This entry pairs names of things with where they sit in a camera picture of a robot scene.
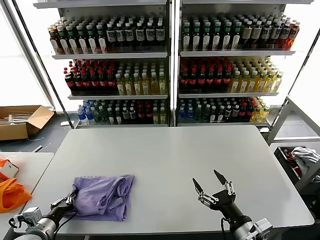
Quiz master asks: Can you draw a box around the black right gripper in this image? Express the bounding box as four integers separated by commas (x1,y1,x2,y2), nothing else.
191,169,252,227

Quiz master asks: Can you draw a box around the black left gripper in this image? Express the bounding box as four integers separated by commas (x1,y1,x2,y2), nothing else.
46,191,77,223

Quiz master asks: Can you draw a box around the purple printed t-shirt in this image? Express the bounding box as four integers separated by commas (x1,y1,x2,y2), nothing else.
71,174,136,223

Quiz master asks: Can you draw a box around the white side table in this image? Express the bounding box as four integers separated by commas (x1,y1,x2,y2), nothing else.
0,151,55,240

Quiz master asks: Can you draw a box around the orange fabric bag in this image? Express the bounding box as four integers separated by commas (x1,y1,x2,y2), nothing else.
0,156,33,213

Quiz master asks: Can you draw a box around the small white box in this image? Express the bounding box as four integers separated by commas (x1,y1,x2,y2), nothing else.
0,160,20,179

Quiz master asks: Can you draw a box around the black storage bin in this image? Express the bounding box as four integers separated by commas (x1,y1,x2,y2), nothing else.
276,146,320,186

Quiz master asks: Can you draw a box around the green label water bottle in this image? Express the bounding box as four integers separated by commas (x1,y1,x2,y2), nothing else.
93,106,102,125
194,104,203,123
201,104,210,123
99,105,109,125

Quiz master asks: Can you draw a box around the red garment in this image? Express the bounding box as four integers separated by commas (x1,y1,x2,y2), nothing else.
283,148,302,175

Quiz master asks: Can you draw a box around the small cola bottle red label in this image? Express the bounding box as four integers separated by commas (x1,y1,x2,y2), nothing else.
238,102,248,121
145,103,154,125
137,104,146,125
245,101,255,121

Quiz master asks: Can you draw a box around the open cardboard box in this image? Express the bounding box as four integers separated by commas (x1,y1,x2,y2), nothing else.
0,104,55,141

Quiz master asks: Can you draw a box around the white plastic tubes bundle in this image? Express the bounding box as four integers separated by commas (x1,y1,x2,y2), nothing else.
6,113,34,125

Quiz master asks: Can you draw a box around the white grey garment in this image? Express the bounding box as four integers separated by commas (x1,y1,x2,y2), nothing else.
290,146,320,176

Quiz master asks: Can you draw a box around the yellow juice bottle white cap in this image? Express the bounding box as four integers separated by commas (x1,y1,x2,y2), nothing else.
264,70,276,93
238,70,250,93
132,72,142,96
229,70,241,93
140,72,151,95
158,71,168,95
256,70,268,93
123,72,134,96
247,70,259,93
149,71,160,95
272,71,285,93
115,73,126,96

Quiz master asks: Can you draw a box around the cola bottle red cap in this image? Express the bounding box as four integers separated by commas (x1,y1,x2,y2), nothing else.
106,68,118,95
205,65,216,92
187,65,198,92
213,64,224,92
63,66,75,93
98,69,109,94
72,69,84,93
81,69,92,94
196,65,207,92
179,65,189,92
222,64,232,92
89,68,101,94

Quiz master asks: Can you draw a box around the black slanted pole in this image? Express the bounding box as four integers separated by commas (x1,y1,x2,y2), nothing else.
10,0,75,130
269,31,320,132

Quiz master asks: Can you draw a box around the metal drinks shelf rack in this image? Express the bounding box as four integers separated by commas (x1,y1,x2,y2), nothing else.
33,0,175,128
174,0,315,127

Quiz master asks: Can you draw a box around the tea bottle green white label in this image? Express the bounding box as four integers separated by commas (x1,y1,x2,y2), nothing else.
86,23,98,54
230,21,242,50
191,21,202,51
57,25,69,55
201,21,212,51
95,23,108,54
76,24,89,54
221,21,232,50
181,21,192,51
66,24,79,55
211,21,222,50

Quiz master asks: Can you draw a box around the red tea bottle white label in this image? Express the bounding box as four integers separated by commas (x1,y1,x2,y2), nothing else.
49,26,60,55

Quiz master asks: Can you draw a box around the dark bottle beige label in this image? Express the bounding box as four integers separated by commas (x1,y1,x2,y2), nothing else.
250,20,263,50
240,20,253,50

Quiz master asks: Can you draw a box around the dark bottle pale label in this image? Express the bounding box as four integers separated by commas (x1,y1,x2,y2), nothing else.
261,20,273,49
270,20,282,49

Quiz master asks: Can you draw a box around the dark drink bottle white label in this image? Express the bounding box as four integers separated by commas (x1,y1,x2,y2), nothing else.
124,21,135,52
135,21,146,52
145,21,156,52
154,20,166,52
115,21,126,53
106,21,117,53

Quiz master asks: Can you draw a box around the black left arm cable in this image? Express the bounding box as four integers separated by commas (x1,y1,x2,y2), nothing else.
53,211,78,235

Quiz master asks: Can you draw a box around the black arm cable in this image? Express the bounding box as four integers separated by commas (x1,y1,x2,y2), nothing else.
220,217,232,240
53,211,78,235

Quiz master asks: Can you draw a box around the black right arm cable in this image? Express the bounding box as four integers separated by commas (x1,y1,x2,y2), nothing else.
220,217,232,240

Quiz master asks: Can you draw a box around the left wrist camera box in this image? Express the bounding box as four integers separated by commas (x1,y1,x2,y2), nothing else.
13,206,43,226

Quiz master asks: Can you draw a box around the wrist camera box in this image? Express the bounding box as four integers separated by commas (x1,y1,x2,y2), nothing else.
13,206,43,226
252,217,274,237

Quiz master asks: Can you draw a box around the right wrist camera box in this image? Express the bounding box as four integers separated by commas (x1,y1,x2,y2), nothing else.
252,217,274,237

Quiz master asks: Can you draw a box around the grey metal cart frame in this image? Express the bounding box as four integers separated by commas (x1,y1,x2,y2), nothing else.
265,94,320,196

